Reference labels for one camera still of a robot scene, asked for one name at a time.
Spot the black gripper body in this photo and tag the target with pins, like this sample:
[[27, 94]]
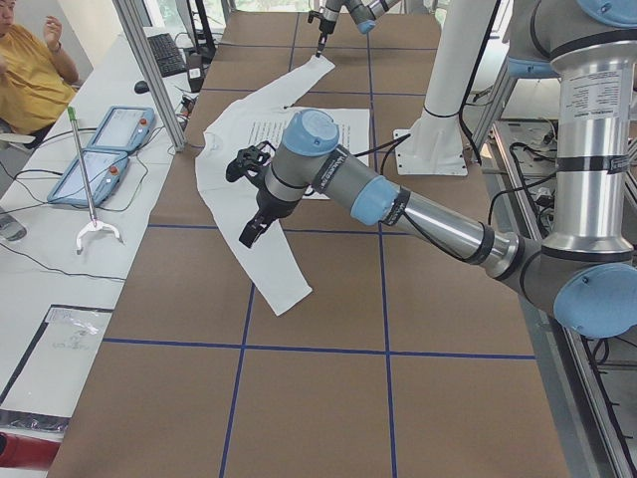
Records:
[[323, 28], [269, 206]]

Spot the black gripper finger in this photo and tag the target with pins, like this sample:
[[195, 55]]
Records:
[[251, 232], [322, 40]]

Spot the black keyboard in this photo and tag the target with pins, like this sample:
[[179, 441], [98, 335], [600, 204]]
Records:
[[167, 55]]

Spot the upper blue teach pendant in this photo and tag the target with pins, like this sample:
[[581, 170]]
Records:
[[124, 129]]

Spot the blue teach pendant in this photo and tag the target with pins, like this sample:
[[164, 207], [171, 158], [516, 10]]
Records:
[[104, 171], [124, 129]]

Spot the lower blue teach pendant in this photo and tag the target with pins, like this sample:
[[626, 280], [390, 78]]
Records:
[[104, 171]]

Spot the reacher grabber tool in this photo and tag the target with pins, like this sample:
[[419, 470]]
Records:
[[95, 224]]

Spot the black computer mouse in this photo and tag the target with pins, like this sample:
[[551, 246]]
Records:
[[141, 87]]

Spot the water bottle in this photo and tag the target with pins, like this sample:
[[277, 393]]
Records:
[[11, 228]]

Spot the person in yellow shirt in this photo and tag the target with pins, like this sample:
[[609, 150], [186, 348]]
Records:
[[37, 75]]

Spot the clear plastic document sleeve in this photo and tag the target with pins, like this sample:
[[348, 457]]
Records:
[[52, 372]]

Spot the white camera pole with base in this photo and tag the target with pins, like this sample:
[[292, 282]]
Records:
[[434, 143]]

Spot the aluminium frame post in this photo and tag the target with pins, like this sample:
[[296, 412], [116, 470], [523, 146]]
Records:
[[132, 27]]

